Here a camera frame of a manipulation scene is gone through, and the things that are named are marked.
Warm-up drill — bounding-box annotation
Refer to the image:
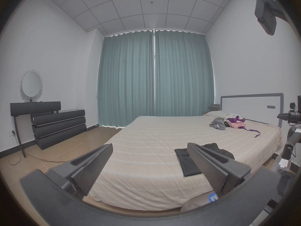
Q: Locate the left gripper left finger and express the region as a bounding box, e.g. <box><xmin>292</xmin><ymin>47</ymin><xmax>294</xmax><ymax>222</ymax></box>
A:
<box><xmin>47</xmin><ymin>143</ymin><xmax>114</xmax><ymax>196</ymax></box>

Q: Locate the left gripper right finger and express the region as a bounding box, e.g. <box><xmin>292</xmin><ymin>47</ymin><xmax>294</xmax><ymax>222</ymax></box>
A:
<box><xmin>187</xmin><ymin>142</ymin><xmax>252</xmax><ymax>195</ymax></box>

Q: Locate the black T-shirt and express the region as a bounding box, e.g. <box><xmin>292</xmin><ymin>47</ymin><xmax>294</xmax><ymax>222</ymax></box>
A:
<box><xmin>174</xmin><ymin>143</ymin><xmax>235</xmax><ymax>177</ymax></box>

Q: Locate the bed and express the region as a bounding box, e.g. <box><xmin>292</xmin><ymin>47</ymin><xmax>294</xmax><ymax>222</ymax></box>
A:
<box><xmin>89</xmin><ymin>93</ymin><xmax>284</xmax><ymax>211</ymax></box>

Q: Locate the grey garment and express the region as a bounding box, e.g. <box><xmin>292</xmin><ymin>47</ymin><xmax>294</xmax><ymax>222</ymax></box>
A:
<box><xmin>209</xmin><ymin>116</ymin><xmax>228</xmax><ymax>131</ymax></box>

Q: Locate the pink garment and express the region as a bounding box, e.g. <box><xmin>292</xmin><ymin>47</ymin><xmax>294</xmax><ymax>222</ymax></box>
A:
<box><xmin>227</xmin><ymin>120</ymin><xmax>246</xmax><ymax>129</ymax></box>

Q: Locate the purple garment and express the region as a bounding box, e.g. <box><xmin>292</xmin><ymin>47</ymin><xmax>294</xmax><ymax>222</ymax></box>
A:
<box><xmin>226</xmin><ymin>115</ymin><xmax>261</xmax><ymax>138</ymax></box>

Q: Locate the white printed pillow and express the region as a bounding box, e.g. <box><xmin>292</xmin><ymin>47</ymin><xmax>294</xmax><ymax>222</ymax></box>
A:
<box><xmin>205</xmin><ymin>110</ymin><xmax>245</xmax><ymax>119</ymax></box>

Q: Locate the grey bedside table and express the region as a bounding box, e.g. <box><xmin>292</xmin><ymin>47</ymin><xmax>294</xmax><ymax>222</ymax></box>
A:
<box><xmin>202</xmin><ymin>104</ymin><xmax>220</xmax><ymax>116</ymax></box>

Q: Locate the black dressing table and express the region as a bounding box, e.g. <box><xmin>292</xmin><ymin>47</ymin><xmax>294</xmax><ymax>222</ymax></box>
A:
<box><xmin>10</xmin><ymin>101</ymin><xmax>62</xmax><ymax>158</ymax></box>

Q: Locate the black cable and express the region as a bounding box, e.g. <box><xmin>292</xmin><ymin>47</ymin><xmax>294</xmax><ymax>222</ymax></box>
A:
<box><xmin>9</xmin><ymin>130</ymin><xmax>74</xmax><ymax>166</ymax></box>

